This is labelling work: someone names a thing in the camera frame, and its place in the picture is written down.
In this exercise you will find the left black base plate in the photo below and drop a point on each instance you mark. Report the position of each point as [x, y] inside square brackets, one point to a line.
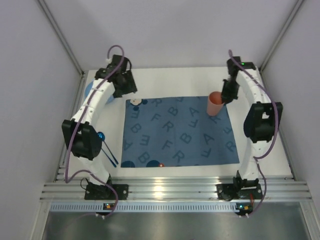
[102, 192]

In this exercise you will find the blue plastic plate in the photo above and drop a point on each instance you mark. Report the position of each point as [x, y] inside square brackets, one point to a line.
[88, 89]

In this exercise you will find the perforated cable duct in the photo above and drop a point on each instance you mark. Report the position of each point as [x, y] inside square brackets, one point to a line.
[151, 207]

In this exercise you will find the blue metal fork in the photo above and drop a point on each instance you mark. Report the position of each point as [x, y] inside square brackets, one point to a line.
[114, 165]

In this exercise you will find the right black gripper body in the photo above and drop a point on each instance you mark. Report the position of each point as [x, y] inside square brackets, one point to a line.
[228, 93]

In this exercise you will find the blue metal spoon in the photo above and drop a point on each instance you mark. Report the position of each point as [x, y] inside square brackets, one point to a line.
[111, 155]

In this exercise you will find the blue letter-print placemat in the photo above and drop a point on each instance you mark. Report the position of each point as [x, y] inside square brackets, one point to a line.
[176, 132]

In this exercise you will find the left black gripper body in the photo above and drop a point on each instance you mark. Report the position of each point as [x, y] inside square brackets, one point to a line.
[125, 87]

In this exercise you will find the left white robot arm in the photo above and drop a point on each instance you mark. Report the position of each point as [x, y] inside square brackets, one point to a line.
[80, 136]

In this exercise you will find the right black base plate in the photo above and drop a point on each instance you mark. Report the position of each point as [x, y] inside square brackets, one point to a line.
[228, 192]

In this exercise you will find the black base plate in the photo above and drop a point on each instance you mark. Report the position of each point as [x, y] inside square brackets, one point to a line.
[102, 192]
[228, 192]

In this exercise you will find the orange plastic cup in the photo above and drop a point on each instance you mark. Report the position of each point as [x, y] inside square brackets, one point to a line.
[214, 103]

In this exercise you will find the aluminium mounting rail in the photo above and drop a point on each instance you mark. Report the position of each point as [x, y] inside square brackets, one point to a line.
[169, 189]

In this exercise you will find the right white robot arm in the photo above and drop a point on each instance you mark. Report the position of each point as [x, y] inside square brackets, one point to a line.
[261, 123]

